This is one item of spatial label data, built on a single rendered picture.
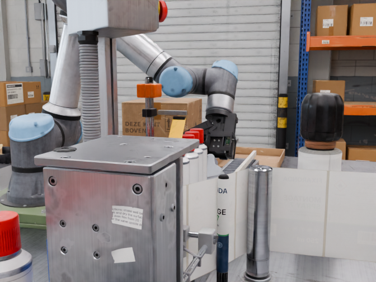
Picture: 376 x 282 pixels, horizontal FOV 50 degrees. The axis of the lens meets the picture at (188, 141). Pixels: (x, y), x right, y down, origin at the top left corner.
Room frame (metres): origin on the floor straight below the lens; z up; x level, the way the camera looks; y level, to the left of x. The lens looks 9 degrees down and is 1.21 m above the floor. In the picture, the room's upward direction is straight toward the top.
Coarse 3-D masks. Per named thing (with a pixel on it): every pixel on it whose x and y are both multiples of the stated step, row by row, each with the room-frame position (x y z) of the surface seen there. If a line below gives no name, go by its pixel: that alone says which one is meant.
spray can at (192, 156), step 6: (186, 138) 0.85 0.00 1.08; (192, 138) 0.85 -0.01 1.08; (192, 150) 0.85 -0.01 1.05; (186, 156) 0.84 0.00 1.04; (192, 156) 0.84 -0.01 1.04; (198, 156) 0.85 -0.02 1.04; (192, 162) 0.84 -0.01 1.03; (198, 162) 0.86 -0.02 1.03; (192, 168) 0.84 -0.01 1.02; (198, 168) 0.86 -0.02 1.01; (192, 174) 0.84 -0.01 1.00; (198, 174) 0.86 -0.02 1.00; (192, 180) 0.84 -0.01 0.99; (198, 180) 0.86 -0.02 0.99
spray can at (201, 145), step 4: (192, 128) 0.97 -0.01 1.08; (196, 128) 0.97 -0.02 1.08; (200, 128) 0.97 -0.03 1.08; (200, 132) 0.95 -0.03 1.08; (200, 136) 0.95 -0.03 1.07; (200, 140) 0.95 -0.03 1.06; (200, 144) 0.95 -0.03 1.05; (204, 144) 0.96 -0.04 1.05; (204, 148) 0.95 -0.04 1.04; (204, 152) 0.95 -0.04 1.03; (204, 156) 0.95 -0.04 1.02; (204, 160) 0.95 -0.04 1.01; (204, 164) 0.95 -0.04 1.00; (204, 168) 0.95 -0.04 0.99; (204, 172) 0.95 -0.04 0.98; (204, 176) 0.95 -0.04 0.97; (204, 180) 0.95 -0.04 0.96
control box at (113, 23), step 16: (80, 0) 0.72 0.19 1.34; (96, 0) 0.67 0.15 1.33; (112, 0) 0.65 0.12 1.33; (128, 0) 0.67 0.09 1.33; (144, 0) 0.68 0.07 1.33; (80, 16) 0.73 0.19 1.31; (96, 16) 0.67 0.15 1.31; (112, 16) 0.65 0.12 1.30; (128, 16) 0.67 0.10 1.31; (144, 16) 0.68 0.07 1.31; (112, 32) 0.71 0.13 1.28; (128, 32) 0.71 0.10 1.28; (144, 32) 0.71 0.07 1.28
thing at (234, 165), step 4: (236, 160) 1.57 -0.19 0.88; (240, 160) 1.57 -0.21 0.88; (244, 160) 1.57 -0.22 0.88; (252, 160) 1.57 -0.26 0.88; (228, 164) 1.48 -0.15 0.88; (232, 164) 1.48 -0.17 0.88; (236, 164) 1.48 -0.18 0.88; (240, 164) 1.48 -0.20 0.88; (248, 164) 1.49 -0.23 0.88; (224, 168) 1.42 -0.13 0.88; (228, 168) 1.42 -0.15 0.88; (232, 168) 1.42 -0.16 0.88; (236, 168) 1.42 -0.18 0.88; (224, 172) 1.36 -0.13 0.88; (228, 172) 1.36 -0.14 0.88; (232, 172) 1.36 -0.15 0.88
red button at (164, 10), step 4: (160, 0) 0.74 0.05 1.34; (160, 4) 0.73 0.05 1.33; (164, 4) 0.73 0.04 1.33; (160, 8) 0.73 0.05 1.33; (164, 8) 0.73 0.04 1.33; (160, 12) 0.73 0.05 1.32; (164, 12) 0.73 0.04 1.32; (160, 16) 0.73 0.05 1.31; (164, 16) 0.73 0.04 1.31; (160, 20) 0.73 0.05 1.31
